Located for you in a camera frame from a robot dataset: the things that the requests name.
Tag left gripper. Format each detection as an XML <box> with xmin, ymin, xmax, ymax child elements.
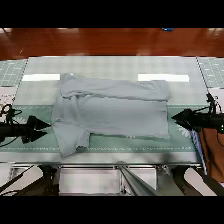
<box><xmin>13</xmin><ymin>115</ymin><xmax>52</xmax><ymax>145</ymax></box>

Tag grey T-shirt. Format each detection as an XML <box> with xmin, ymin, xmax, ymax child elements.
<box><xmin>51</xmin><ymin>72</ymin><xmax>172</xmax><ymax>159</ymax></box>

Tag white paper sheet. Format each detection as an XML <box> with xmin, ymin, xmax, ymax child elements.
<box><xmin>207</xmin><ymin>87</ymin><xmax>224</xmax><ymax>114</ymax></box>
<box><xmin>0</xmin><ymin>86</ymin><xmax>17</xmax><ymax>116</ymax></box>

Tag light blue garment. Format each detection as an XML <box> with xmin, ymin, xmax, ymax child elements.
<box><xmin>189</xmin><ymin>129</ymin><xmax>209</xmax><ymax>176</ymax></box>

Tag black cable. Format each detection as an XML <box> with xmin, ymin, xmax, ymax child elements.
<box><xmin>0</xmin><ymin>103</ymin><xmax>24</xmax><ymax>127</ymax></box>

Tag silver frame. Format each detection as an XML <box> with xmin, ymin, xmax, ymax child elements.
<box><xmin>0</xmin><ymin>161</ymin><xmax>224</xmax><ymax>197</ymax></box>

